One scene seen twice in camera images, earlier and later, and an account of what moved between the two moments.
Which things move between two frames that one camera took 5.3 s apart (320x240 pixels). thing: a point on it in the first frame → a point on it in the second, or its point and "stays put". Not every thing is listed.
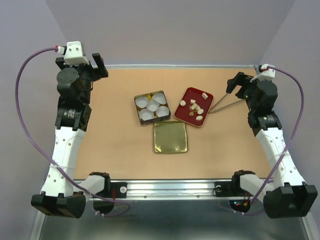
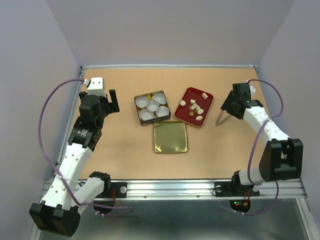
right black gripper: [241, 79] → [226, 105]
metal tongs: [212, 111] → [222, 116]
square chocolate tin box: [152, 107] stays put
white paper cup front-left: [145, 114] stays put
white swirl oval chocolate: [199, 118] stays put
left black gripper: [60, 61] → [112, 107]
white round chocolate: [183, 103] stays put
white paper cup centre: [152, 105] stays put
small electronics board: [242, 206] stays put
